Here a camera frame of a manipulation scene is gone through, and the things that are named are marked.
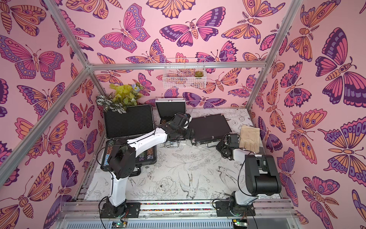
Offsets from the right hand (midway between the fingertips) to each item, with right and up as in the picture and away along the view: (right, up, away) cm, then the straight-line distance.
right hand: (219, 145), depth 96 cm
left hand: (-17, +9, -5) cm, 20 cm away
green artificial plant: (-63, +34, +1) cm, 72 cm away
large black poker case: (-58, +16, +5) cm, 61 cm away
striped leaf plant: (-73, +28, -4) cm, 78 cm away
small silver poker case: (-35, +26, +4) cm, 44 cm away
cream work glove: (+23, +4, +4) cm, 23 cm away
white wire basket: (-23, +49, -1) cm, 54 cm away
